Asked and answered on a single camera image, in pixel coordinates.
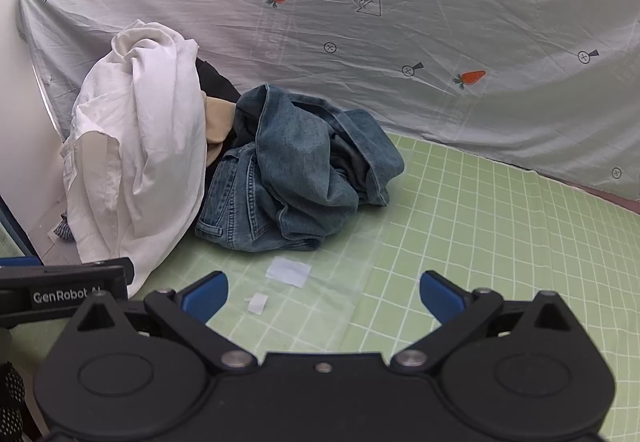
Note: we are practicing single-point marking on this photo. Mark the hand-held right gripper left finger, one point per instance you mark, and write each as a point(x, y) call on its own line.
point(207, 296)

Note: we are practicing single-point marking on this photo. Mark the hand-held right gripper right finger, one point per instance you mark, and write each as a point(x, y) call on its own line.
point(440, 296)

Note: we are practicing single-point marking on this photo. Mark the blue denim jeans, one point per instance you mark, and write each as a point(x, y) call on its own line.
point(300, 172)

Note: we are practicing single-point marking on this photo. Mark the small white paper piece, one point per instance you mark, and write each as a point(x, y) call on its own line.
point(257, 305)

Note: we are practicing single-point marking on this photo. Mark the blue plaid shirt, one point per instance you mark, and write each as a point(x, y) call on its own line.
point(64, 228)

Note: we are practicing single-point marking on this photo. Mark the green checked mat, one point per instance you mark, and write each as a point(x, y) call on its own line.
point(500, 232)

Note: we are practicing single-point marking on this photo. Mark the white shirt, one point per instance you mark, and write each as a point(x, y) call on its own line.
point(135, 147)

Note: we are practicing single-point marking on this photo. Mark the beige garment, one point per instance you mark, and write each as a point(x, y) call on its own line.
point(219, 119)

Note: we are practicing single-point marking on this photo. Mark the black garment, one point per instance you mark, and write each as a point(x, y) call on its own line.
point(217, 79)

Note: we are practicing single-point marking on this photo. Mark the dark blue bed frame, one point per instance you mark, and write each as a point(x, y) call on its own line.
point(15, 232)

